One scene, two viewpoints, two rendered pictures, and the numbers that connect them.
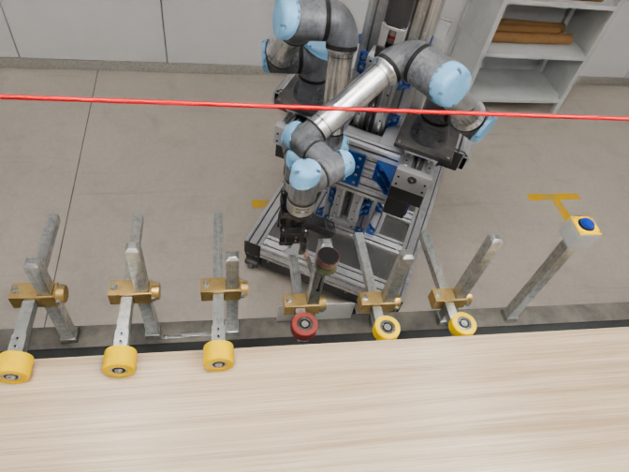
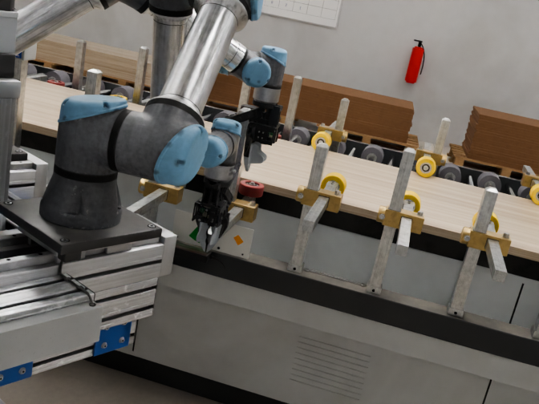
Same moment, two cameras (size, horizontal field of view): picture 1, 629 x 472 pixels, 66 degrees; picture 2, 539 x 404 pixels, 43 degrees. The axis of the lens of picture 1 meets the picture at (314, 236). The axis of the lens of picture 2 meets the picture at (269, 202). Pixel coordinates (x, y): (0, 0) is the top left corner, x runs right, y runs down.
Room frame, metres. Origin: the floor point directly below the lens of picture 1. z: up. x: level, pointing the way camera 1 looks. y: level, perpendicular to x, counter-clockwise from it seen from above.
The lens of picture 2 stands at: (2.62, 0.98, 1.51)
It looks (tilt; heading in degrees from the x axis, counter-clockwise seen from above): 17 degrees down; 206
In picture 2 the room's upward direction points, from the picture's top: 12 degrees clockwise
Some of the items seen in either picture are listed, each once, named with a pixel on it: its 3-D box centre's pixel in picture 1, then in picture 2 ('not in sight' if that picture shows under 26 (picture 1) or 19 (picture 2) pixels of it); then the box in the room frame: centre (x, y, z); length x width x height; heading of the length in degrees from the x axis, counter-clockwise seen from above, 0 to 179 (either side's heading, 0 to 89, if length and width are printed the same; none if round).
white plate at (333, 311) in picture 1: (315, 311); (212, 234); (0.88, -0.06, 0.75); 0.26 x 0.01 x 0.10; 106
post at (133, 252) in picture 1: (144, 296); (390, 225); (0.71, 0.45, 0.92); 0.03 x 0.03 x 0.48; 16
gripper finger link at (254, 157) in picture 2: not in sight; (254, 158); (0.92, 0.06, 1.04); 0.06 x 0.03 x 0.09; 106
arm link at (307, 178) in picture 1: (305, 182); (270, 66); (0.91, 0.05, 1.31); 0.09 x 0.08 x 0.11; 139
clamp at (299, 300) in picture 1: (304, 304); (235, 208); (0.84, -0.01, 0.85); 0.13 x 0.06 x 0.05; 106
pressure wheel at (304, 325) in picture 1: (302, 331); (249, 199); (0.74, -0.03, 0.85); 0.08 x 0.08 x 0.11
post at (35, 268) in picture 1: (56, 310); (469, 264); (0.64, 0.69, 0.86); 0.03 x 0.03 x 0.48; 16
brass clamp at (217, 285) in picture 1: (224, 288); (318, 198); (0.77, 0.23, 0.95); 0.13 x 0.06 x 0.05; 106
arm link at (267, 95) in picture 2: (300, 204); (266, 94); (0.90, 0.05, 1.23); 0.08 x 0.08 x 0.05
